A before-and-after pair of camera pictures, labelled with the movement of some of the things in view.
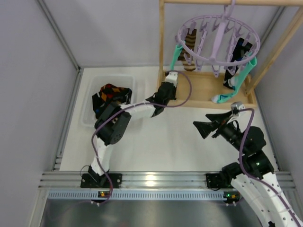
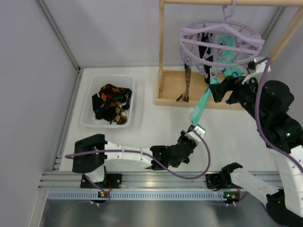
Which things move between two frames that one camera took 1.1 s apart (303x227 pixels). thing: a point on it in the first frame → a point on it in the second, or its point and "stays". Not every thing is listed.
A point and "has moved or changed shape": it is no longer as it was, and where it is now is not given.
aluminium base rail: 57,180 stays
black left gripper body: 169,89 → 188,138
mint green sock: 225,97 has moved or changed shape
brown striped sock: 190,39 → 185,96
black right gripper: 218,127 → 228,85
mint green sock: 178,49 → 198,110
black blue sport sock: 97,101 stays
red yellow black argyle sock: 109,93 stays
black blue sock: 240,51 → 206,52
